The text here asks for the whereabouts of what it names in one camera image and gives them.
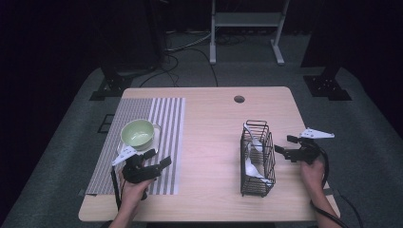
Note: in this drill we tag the person's left hand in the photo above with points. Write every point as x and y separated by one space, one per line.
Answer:
133 190

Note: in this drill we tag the person's right hand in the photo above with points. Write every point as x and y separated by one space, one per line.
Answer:
312 175

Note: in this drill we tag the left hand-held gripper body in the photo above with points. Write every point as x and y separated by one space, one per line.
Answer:
137 172

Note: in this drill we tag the black stand with base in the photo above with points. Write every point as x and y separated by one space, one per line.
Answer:
328 85
111 87

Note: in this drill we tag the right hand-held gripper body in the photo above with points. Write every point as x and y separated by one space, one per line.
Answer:
306 148

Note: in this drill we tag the grey tape piece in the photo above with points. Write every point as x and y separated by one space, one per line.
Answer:
328 191

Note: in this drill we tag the green bowl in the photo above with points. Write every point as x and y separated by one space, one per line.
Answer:
138 134

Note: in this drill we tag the white metal stand frame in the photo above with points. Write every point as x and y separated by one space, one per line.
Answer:
247 19

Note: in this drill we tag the grey striped placemat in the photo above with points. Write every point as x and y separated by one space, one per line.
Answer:
171 120

